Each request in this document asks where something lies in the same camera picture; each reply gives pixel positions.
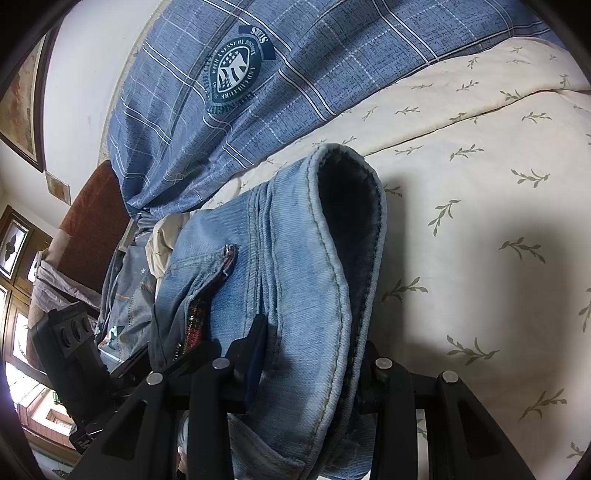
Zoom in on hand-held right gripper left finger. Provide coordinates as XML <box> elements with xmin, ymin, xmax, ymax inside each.
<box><xmin>69</xmin><ymin>315</ymin><xmax>269</xmax><ymax>480</ymax></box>

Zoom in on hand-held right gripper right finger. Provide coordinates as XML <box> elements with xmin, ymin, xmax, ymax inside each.
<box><xmin>358</xmin><ymin>342</ymin><xmax>536</xmax><ymax>480</ymax></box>

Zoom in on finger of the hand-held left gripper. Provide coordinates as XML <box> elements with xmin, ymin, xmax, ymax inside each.
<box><xmin>108</xmin><ymin>348</ymin><xmax>157</xmax><ymax>400</ymax></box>

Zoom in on blue denim pants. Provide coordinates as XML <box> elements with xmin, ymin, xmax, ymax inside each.
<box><xmin>150</xmin><ymin>143</ymin><xmax>389</xmax><ymax>480</ymax></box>

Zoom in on pale striped cloth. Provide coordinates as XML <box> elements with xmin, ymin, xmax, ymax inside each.
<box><xmin>30</xmin><ymin>249</ymin><xmax>102</xmax><ymax>324</ymax></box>

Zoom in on window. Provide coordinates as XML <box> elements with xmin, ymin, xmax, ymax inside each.
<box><xmin>4</xmin><ymin>360</ymin><xmax>81</xmax><ymax>467</ymax></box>

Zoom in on grey star-print cloth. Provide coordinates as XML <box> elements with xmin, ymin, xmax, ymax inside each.
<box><xmin>96</xmin><ymin>220</ymin><xmax>163</xmax><ymax>376</ymax></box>

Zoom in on wooden cabinet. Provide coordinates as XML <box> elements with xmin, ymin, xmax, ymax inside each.
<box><xmin>0</xmin><ymin>205</ymin><xmax>54</xmax><ymax>370</ymax></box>

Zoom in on brown headboard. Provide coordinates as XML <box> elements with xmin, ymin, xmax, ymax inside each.
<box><xmin>58</xmin><ymin>159</ymin><xmax>136</xmax><ymax>303</ymax></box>

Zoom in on cream leaf-print bed sheet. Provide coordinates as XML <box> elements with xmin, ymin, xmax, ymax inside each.
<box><xmin>365</xmin><ymin>90</ymin><xmax>591</xmax><ymax>480</ymax></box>

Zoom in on blue striped shirt with emblem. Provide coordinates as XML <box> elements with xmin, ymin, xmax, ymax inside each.
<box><xmin>99</xmin><ymin>0</ymin><xmax>566</xmax><ymax>222</ymax></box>

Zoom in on cream leaf-print quilt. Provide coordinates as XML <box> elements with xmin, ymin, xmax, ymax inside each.
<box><xmin>145</xmin><ymin>37</ymin><xmax>591</xmax><ymax>278</ymax></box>

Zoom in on small wall card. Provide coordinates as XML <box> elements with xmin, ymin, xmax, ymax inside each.
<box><xmin>45</xmin><ymin>172</ymin><xmax>71</xmax><ymax>206</ymax></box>

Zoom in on framed wall picture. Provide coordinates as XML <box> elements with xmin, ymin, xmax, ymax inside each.
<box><xmin>0</xmin><ymin>32</ymin><xmax>54</xmax><ymax>172</ymax></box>

